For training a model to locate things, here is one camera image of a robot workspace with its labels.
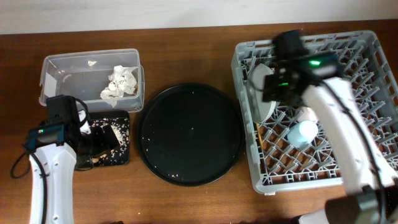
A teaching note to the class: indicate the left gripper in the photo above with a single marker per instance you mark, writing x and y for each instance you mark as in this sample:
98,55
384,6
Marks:
106,142

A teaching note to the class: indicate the black rectangular tray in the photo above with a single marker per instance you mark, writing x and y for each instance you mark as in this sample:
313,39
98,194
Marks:
100,115

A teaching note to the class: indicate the wooden chopstick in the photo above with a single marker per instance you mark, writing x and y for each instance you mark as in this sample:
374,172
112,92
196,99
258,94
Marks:
259,136

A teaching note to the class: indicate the food scraps pile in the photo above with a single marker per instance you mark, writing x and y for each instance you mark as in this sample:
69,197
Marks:
114,155

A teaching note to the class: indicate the clear plastic storage bin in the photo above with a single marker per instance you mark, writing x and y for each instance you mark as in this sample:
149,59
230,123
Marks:
84,75

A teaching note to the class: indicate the pale grey plate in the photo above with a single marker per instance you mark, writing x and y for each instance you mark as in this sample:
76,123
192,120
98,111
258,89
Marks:
260,110

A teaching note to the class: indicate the grey dishwasher rack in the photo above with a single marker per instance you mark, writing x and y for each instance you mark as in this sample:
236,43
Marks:
281,167

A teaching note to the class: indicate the pink cup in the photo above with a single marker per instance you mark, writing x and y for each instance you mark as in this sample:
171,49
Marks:
307,114

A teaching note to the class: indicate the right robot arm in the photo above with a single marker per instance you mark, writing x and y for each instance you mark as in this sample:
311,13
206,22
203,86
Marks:
370,183

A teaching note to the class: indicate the round black serving tray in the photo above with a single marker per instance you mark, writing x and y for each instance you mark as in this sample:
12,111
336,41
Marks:
190,134

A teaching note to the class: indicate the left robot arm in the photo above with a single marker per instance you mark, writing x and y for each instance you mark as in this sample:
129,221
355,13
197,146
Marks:
52,154

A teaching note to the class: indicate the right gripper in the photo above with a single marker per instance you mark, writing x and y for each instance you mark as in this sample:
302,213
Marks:
267,95

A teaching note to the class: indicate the blue cup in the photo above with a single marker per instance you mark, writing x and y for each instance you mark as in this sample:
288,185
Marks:
302,133

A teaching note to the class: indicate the white napkin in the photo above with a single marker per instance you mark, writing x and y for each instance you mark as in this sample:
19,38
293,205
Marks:
121,82

